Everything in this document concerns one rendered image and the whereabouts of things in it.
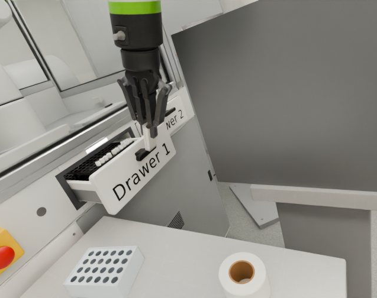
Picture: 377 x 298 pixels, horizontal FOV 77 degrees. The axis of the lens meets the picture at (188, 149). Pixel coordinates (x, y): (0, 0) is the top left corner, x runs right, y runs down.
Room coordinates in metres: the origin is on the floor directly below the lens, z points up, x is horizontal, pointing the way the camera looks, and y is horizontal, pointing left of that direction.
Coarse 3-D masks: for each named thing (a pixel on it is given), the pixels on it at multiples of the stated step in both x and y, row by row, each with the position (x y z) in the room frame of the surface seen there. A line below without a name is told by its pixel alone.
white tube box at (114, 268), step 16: (96, 256) 0.39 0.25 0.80; (112, 256) 0.37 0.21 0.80; (128, 256) 0.36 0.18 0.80; (80, 272) 0.36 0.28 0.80; (96, 272) 0.35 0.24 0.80; (112, 272) 0.33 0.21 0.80; (128, 272) 0.33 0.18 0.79; (80, 288) 0.33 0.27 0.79; (96, 288) 0.32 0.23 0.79; (112, 288) 0.30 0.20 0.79; (128, 288) 0.31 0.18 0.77
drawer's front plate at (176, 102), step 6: (180, 96) 1.03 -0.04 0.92; (168, 102) 0.97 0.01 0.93; (174, 102) 0.99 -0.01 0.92; (180, 102) 1.02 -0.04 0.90; (168, 108) 0.95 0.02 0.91; (180, 108) 1.01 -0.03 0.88; (174, 114) 0.97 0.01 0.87; (180, 114) 1.00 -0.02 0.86; (168, 120) 0.93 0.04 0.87; (174, 120) 0.96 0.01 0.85; (180, 120) 0.99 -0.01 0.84; (138, 126) 0.81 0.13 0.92; (168, 126) 0.92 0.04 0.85; (174, 126) 0.95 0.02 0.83
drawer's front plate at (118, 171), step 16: (160, 128) 0.68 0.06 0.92; (160, 144) 0.66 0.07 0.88; (112, 160) 0.53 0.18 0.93; (128, 160) 0.56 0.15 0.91; (144, 160) 0.60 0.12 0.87; (160, 160) 0.64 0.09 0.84; (96, 176) 0.48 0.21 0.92; (112, 176) 0.51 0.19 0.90; (128, 176) 0.54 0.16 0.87; (96, 192) 0.48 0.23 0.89; (112, 192) 0.49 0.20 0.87; (128, 192) 0.52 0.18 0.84; (112, 208) 0.48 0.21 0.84
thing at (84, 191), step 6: (132, 138) 0.77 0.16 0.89; (138, 138) 0.74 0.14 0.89; (66, 180) 0.60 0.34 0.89; (72, 180) 0.59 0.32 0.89; (78, 180) 0.57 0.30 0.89; (72, 186) 0.58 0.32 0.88; (78, 186) 0.56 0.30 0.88; (84, 186) 0.54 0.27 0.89; (90, 186) 0.53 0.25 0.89; (78, 192) 0.56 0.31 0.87; (84, 192) 0.55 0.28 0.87; (90, 192) 0.53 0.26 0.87; (78, 198) 0.58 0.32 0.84; (84, 198) 0.56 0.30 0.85; (90, 198) 0.54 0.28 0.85; (96, 198) 0.52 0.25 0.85
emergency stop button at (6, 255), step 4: (0, 248) 0.38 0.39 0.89; (4, 248) 0.38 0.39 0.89; (8, 248) 0.39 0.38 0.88; (0, 252) 0.38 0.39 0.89; (4, 252) 0.38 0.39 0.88; (8, 252) 0.38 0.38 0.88; (12, 252) 0.39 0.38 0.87; (0, 256) 0.37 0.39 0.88; (4, 256) 0.38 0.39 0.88; (8, 256) 0.38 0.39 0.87; (12, 256) 0.38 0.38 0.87; (0, 260) 0.37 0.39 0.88; (4, 260) 0.37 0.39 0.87; (8, 260) 0.38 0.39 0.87; (12, 260) 0.38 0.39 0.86; (0, 264) 0.37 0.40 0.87; (4, 264) 0.37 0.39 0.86; (8, 264) 0.38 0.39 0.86; (0, 268) 0.37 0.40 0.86
